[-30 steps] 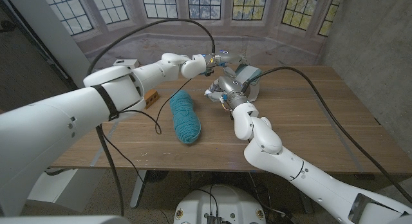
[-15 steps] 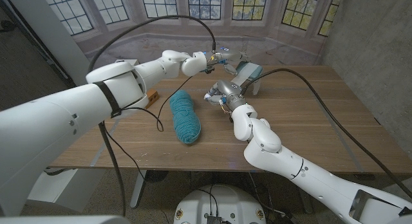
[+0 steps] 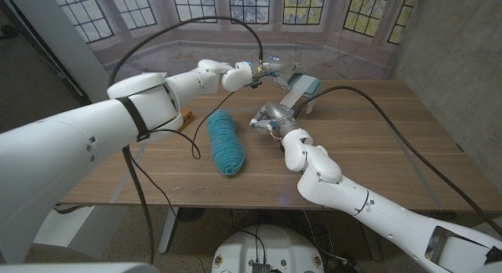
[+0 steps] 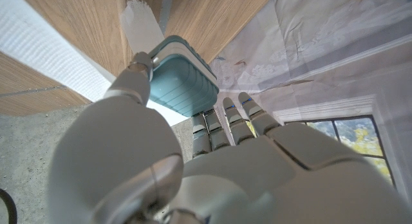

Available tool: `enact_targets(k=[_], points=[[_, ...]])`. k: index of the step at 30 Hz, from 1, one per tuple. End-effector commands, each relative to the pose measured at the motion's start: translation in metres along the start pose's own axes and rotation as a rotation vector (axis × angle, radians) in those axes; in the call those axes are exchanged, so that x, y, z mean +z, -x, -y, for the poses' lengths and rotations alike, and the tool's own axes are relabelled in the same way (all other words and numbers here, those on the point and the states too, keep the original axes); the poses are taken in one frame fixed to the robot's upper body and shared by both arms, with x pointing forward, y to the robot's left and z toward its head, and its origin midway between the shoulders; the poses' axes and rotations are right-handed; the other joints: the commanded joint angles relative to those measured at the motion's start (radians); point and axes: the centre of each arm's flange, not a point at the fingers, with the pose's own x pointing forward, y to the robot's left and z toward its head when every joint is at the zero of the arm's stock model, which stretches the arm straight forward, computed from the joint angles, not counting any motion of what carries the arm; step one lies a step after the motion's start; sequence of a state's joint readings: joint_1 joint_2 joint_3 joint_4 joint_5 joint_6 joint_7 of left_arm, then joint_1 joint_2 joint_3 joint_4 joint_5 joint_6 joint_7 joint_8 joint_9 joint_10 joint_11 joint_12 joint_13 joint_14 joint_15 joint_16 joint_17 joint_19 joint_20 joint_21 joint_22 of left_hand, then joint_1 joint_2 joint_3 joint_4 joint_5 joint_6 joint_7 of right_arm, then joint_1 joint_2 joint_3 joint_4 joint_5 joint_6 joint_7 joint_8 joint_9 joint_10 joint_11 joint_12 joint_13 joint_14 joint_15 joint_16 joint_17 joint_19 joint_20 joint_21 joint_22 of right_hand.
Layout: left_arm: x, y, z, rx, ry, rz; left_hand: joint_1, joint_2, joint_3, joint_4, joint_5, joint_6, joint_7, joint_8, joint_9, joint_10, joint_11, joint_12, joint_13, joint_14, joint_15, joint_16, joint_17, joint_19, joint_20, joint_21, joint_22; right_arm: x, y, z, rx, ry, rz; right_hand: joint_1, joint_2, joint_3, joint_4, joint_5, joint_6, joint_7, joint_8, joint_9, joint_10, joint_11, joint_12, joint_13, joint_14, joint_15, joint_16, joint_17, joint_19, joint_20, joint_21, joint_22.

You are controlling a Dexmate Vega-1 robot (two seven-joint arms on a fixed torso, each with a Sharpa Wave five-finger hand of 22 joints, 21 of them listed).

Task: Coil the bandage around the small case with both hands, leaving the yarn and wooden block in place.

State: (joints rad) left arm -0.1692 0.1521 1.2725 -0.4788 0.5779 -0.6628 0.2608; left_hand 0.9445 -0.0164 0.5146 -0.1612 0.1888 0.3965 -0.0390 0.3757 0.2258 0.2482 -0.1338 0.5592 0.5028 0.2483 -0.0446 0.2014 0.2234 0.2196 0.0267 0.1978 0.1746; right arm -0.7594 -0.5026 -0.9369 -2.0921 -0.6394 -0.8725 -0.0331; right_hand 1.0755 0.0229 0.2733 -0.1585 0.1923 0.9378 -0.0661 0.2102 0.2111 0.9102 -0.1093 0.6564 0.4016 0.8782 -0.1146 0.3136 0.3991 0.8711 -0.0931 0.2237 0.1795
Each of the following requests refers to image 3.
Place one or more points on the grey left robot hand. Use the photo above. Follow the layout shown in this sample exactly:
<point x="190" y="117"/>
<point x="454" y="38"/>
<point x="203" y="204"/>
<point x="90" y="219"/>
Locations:
<point x="276" y="67"/>

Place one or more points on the white bandage strip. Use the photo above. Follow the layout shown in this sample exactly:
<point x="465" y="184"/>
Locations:
<point x="296" y="94"/>

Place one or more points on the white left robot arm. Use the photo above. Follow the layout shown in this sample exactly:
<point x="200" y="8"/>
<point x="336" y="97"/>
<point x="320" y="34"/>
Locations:
<point x="78" y="147"/>

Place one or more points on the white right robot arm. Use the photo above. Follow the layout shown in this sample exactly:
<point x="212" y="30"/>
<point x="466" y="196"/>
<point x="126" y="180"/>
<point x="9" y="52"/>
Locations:
<point x="372" y="202"/>

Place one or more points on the teal yarn skein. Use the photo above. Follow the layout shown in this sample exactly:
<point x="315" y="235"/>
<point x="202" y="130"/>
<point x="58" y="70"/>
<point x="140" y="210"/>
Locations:
<point x="225" y="143"/>

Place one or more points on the orange wooden block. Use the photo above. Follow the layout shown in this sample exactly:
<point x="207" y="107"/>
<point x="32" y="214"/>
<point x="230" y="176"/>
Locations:
<point x="186" y="119"/>

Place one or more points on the printed window backdrop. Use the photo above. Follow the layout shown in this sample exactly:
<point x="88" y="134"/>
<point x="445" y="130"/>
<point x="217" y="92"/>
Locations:
<point x="333" y="49"/>

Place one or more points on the black round fan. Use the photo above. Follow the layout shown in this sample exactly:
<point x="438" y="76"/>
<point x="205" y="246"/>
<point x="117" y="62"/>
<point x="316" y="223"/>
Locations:
<point x="191" y="214"/>

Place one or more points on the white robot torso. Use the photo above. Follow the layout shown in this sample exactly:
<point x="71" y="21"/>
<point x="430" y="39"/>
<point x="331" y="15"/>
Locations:
<point x="282" y="245"/>

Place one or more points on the grey table leg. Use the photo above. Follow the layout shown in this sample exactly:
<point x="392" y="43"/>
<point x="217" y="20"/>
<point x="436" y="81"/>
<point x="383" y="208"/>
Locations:
<point x="168" y="230"/>
<point x="372" y="241"/>

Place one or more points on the white robot body edge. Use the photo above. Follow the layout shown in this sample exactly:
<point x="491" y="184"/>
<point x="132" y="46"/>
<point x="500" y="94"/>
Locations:
<point x="78" y="268"/>

